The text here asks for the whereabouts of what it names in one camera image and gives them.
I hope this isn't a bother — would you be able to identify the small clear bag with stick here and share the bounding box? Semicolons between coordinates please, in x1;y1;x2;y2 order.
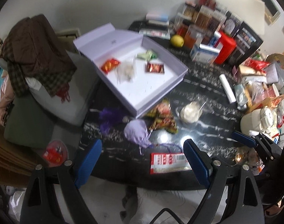
197;100;207;113

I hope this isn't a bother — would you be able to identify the yellow lemon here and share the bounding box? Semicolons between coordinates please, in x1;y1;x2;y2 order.
170;35;185;48

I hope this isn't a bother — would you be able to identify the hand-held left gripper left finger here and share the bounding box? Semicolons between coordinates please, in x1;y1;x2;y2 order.
19;138;103;224

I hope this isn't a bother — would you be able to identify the white cushion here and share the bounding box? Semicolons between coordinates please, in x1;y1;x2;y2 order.
28;51;99;127

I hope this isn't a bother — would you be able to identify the shiny red snack packet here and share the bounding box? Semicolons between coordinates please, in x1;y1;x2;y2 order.
100;58;121;74

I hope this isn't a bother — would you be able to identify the light blue flat box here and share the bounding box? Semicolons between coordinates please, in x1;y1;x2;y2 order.
145;11;170;22

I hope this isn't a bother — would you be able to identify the silver foil bag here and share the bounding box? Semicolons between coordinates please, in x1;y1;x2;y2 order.
234;84;249;112

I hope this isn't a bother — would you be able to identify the black stand-up pouch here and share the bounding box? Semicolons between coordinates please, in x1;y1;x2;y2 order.
228;21;264;67

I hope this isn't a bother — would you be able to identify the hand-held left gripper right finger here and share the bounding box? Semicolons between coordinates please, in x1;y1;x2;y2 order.
183;138;266;224

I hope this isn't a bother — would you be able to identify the red item in clear tub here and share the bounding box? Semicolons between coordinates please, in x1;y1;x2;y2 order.
42;139;69;167

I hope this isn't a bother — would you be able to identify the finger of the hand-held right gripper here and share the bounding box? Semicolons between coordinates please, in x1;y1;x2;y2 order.
233;131;283;168

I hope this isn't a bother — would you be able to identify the green cushion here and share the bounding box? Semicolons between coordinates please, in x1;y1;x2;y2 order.
3;93;55;148

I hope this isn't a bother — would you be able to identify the white plastic bag roll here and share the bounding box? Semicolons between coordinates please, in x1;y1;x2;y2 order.
219;73;237;104

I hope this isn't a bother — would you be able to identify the white kettle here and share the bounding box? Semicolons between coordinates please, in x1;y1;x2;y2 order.
240;106;279;137

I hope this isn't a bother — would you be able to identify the blue and white carton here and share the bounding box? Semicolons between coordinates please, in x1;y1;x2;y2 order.
190;43;220;64

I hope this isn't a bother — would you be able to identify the red snack bag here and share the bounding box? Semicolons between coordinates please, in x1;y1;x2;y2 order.
244;58;271;72

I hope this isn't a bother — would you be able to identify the long red and white packet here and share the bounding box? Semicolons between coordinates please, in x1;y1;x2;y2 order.
149;153;192;174

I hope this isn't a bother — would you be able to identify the lavender drawstring pouch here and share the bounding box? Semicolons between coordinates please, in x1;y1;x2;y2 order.
123;119;155;150

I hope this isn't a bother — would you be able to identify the pink snack packet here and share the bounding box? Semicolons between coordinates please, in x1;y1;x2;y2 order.
151;99;172;117

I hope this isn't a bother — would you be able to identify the woven basket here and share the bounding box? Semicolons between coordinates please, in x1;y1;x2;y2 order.
266;53;284;73

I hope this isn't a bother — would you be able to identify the dark red snack packet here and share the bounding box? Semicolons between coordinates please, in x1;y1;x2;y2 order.
144;62;165;74

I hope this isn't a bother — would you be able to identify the brown garment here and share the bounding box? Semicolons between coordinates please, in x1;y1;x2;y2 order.
9;14;77;80

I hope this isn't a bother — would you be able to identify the clear cup with cream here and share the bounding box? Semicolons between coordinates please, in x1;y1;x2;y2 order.
179;101;203;124

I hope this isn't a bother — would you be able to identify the orange and green snack packet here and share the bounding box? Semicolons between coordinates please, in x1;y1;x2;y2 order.
147;115;178;134

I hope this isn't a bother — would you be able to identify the purple feather bundle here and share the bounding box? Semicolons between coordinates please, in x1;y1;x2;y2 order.
99;107;124;134

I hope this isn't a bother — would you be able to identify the red plastic canister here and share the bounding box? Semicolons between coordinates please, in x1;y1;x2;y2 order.
214;31;237;65

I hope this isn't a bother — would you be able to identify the jar with brown contents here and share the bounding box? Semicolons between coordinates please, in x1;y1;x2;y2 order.
193;6;213;28

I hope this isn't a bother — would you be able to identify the lavender gift box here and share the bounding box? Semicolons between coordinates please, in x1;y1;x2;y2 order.
73;23;189;119

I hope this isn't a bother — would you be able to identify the jar with orange contents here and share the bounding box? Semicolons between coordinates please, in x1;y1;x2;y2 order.
183;24;203;47

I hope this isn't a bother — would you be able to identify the clear bag with beige item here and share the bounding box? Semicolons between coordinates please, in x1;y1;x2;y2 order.
117;61;137;84

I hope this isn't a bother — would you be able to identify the cream framed picture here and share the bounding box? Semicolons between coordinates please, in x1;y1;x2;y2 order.
249;0;282;25

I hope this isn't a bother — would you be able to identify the checked scarf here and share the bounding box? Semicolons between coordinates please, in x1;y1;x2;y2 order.
1;40;74;103

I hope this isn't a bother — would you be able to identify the white foam board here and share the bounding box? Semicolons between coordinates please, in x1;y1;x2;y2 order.
214;0;266;36

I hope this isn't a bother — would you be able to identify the stack of flat books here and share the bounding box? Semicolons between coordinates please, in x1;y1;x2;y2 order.
138;27;172;39

